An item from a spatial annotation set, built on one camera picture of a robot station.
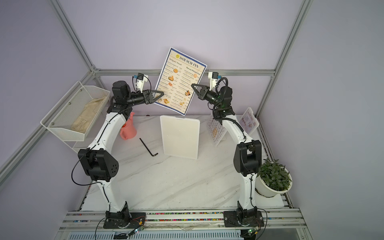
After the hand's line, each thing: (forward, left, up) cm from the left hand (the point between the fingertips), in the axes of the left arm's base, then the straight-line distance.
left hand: (161, 94), depth 76 cm
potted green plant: (-36, -54, -21) cm, 68 cm away
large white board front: (-6, -36, -29) cm, 47 cm away
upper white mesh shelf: (-7, +48, -9) cm, 49 cm away
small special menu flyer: (+3, -52, -24) cm, 57 cm away
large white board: (-11, -9, -21) cm, 25 cm away
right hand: (+4, -15, +1) cm, 16 cm away
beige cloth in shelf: (-10, +42, -10) cm, 44 cm away
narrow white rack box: (+11, -54, -20) cm, 59 cm away
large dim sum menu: (-1, -9, -9) cm, 13 cm away
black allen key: (-13, +12, -40) cm, 44 cm away
